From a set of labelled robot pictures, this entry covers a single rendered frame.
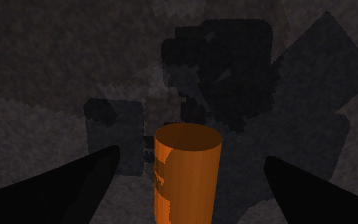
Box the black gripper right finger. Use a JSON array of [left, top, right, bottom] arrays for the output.
[[264, 156, 358, 224]]

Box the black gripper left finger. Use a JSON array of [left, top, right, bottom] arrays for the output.
[[0, 145, 120, 224]]

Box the orange cylinder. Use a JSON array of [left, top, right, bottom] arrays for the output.
[[154, 123, 222, 224]]

